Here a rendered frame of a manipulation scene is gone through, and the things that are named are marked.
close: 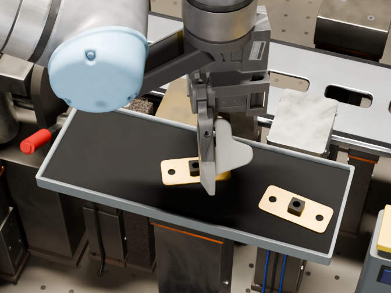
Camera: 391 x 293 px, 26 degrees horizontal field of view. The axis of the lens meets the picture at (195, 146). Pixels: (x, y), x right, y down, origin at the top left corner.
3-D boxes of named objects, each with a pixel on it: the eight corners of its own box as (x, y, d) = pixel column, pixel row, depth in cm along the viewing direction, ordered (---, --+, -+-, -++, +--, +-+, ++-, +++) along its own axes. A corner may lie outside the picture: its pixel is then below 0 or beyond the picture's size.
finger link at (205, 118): (216, 164, 90) (210, 84, 88) (202, 165, 90) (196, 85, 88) (211, 152, 95) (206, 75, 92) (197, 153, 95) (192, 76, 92)
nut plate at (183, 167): (227, 155, 106) (227, 149, 105) (231, 179, 104) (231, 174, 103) (160, 161, 105) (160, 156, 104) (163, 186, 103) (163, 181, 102)
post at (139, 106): (162, 250, 151) (153, 102, 119) (152, 274, 148) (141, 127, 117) (135, 243, 152) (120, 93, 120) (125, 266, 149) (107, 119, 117)
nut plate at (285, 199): (334, 210, 101) (336, 205, 100) (323, 235, 99) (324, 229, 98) (269, 185, 103) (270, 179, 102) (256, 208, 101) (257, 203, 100)
